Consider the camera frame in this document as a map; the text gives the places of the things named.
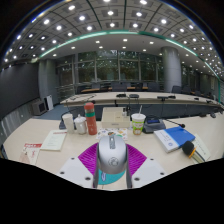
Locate red and white flyer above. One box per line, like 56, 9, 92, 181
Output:
19, 142, 43, 166

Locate silver computer mouse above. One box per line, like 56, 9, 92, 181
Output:
96, 134, 129, 175

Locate dark office chairs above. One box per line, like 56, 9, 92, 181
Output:
75, 81, 214, 98

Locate green-printed paper cup with straw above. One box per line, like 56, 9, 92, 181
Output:
130, 105, 147, 136

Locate black handheld microphone yellow band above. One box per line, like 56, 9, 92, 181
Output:
181, 140, 206, 164

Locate red thermos bottle green band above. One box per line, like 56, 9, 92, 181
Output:
83, 102, 98, 136

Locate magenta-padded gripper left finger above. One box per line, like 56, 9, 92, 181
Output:
56, 142, 100, 189

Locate white cardboard box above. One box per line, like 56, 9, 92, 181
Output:
100, 106, 131, 130

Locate blue and white book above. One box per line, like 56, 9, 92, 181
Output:
153, 125, 196, 154

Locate white lidded ceramic mug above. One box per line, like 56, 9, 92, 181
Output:
73, 114, 88, 135

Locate long curved conference desk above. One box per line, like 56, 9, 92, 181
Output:
59, 91, 224, 118

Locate white booklet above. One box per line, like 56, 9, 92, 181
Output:
40, 129, 68, 152

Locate white paper sheet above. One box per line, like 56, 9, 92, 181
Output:
191, 133, 212, 163

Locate ceiling lights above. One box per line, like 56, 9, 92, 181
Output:
3, 0, 224, 79

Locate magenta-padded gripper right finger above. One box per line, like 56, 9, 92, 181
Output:
125, 143, 168, 189

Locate white paper cup stack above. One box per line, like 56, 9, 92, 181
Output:
61, 113, 76, 135

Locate white air purifier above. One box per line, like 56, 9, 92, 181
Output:
43, 94, 54, 111

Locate colourful printed leaflet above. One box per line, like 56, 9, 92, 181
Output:
96, 127, 129, 142

